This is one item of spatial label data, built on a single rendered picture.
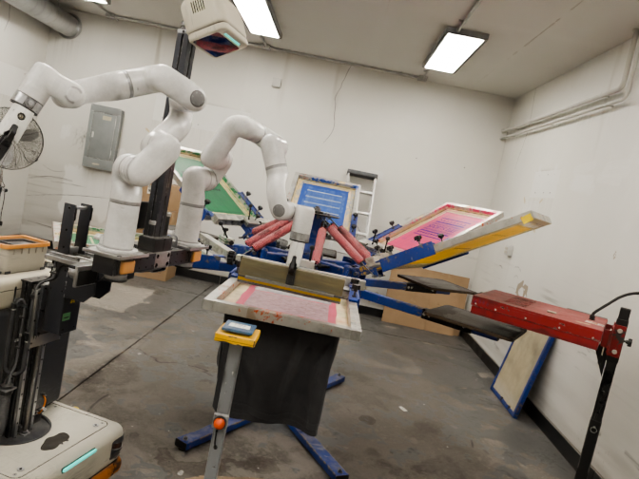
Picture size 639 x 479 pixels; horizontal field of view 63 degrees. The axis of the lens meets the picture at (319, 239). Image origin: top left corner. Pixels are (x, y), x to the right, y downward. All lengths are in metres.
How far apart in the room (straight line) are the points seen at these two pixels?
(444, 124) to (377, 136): 0.83
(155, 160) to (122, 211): 0.20
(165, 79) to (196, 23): 0.27
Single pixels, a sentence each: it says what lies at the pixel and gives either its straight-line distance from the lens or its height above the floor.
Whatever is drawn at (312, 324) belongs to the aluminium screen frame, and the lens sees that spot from 1.90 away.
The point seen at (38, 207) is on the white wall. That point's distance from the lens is 7.61.
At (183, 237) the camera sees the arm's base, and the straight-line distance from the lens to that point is 2.13.
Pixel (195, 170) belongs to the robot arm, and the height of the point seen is 1.43.
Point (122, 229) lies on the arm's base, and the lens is 1.75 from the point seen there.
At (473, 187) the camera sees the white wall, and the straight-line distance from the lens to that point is 6.78.
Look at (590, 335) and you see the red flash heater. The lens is 2.60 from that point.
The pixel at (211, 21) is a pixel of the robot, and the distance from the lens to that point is 1.87.
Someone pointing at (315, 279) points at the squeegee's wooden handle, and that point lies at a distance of 2.00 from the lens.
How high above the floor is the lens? 1.47
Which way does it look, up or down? 6 degrees down
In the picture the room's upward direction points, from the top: 12 degrees clockwise
